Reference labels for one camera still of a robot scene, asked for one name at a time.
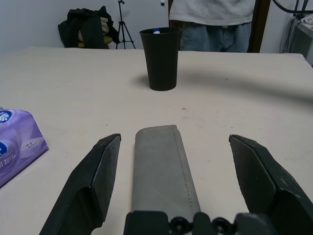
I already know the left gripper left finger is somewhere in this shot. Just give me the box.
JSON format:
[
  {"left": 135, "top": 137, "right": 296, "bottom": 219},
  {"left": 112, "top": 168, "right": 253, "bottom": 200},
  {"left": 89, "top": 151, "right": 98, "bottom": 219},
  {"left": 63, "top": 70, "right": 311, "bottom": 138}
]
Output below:
[{"left": 39, "top": 133, "right": 122, "bottom": 235}]

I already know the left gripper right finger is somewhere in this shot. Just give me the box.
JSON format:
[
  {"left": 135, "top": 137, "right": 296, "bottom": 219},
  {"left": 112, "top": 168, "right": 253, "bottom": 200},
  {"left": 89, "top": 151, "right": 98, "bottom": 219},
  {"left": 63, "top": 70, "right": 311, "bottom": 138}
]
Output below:
[{"left": 228, "top": 134, "right": 313, "bottom": 235}]

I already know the grey glasses case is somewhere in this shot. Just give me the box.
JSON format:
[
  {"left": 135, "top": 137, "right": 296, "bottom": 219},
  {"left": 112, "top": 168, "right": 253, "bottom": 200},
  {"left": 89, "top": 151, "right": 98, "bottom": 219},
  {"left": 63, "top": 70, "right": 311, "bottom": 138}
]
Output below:
[{"left": 132, "top": 124, "right": 201, "bottom": 216}]

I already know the purple tissue pack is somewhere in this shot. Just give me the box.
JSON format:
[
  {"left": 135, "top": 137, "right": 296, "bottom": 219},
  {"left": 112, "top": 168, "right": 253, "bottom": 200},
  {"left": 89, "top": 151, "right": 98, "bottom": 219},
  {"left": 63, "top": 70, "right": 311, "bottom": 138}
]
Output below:
[{"left": 0, "top": 106, "right": 49, "bottom": 188}]

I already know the black cup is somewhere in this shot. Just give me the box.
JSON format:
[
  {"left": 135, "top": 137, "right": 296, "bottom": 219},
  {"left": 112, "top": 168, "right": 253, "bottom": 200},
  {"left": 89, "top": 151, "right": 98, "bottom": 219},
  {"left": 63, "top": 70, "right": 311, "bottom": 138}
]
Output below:
[{"left": 139, "top": 27, "right": 183, "bottom": 92}]

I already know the wooden stool green seat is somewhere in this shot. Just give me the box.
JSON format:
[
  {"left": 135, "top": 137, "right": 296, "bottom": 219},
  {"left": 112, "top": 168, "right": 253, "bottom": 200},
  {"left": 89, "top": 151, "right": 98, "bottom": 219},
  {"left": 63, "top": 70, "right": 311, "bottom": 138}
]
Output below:
[{"left": 77, "top": 36, "right": 115, "bottom": 49}]

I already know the black tripod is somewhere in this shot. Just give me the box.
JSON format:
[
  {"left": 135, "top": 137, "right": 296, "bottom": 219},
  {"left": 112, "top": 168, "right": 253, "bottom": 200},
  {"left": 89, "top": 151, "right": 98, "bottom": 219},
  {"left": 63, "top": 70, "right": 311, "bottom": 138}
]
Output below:
[{"left": 114, "top": 0, "right": 136, "bottom": 49}]

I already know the bystander in blue jeans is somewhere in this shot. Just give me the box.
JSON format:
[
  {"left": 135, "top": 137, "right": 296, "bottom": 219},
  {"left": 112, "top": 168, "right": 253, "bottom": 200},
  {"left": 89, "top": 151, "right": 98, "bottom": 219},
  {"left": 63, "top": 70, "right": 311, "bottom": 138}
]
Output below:
[{"left": 168, "top": 0, "right": 254, "bottom": 53}]

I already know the brown wooden door frame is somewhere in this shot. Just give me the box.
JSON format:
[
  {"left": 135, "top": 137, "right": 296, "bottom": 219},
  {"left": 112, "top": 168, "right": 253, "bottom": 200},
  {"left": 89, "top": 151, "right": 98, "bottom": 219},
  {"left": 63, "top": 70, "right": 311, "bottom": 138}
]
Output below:
[{"left": 246, "top": 0, "right": 271, "bottom": 53}]

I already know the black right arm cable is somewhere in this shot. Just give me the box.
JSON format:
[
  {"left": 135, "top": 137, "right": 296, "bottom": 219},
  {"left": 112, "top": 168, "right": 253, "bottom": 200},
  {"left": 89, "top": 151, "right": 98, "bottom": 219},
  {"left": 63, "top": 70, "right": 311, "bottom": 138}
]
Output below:
[{"left": 272, "top": 0, "right": 313, "bottom": 17}]

